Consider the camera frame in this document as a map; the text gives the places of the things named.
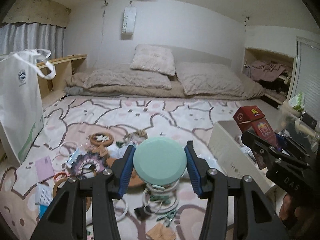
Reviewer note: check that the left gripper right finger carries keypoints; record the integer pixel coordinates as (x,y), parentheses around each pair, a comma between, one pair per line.
(254,216)

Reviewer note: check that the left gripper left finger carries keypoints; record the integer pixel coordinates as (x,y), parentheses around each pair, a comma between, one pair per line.
(65,217)

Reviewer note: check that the white printed leaflet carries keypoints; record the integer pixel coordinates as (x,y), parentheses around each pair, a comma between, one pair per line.
(43,195)

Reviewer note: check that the pink paper card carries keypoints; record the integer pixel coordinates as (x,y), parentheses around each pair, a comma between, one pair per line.
(44,169)

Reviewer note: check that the white shoe box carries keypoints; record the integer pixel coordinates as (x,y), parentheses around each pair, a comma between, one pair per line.
(229,155)

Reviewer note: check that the red printed box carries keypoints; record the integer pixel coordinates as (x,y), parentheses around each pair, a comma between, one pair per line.
(248,117)

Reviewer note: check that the purple crochet wreath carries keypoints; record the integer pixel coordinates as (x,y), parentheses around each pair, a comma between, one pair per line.
(82,162)

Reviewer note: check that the brown cardboard piece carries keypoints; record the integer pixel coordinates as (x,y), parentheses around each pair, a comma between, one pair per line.
(161,232)

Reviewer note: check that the pile of clothes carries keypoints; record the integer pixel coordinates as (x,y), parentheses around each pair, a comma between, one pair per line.
(270,74)

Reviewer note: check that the white paper shopping bag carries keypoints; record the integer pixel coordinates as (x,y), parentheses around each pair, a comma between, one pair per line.
(21,104)

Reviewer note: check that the large beige pillow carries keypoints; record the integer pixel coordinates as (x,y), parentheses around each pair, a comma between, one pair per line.
(208,79)

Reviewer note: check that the wooden bedside shelf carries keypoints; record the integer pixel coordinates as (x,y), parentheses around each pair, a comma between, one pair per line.
(54,90)

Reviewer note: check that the folded beige quilt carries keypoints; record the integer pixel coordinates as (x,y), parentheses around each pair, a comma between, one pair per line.
(120,79)

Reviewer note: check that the small beige pillow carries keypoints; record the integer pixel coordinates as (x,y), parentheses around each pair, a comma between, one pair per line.
(154,59)

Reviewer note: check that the grey curtain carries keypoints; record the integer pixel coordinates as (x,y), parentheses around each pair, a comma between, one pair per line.
(22,36)

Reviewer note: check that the white hanging sweet pouch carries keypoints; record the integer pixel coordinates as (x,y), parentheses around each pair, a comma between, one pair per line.
(129,20)

